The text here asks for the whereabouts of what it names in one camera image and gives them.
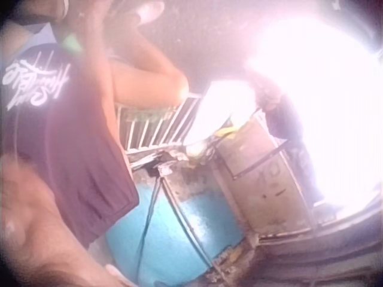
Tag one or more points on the person's right hand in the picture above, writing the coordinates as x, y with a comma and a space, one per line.
140, 12

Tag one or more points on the person's right fingers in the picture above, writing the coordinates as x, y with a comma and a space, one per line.
151, 9

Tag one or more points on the white metal railing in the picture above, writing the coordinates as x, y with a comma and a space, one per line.
155, 128

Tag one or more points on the white sack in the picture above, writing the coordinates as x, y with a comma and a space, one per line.
218, 110

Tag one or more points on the yellow green cloth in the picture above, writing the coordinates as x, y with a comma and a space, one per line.
232, 130

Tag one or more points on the beige metal cabinet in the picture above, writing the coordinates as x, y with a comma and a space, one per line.
263, 185

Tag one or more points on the blue plastic drum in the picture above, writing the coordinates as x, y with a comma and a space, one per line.
179, 233

